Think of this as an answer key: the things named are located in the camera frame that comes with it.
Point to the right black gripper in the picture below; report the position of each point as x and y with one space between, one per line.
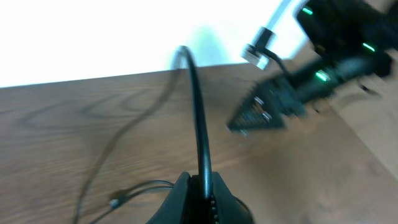
264 105

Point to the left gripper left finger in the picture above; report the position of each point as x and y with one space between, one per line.
172 209

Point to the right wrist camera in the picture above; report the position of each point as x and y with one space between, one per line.
257 52

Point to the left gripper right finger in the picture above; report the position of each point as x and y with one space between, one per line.
228 209

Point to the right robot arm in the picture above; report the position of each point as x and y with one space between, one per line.
351 39

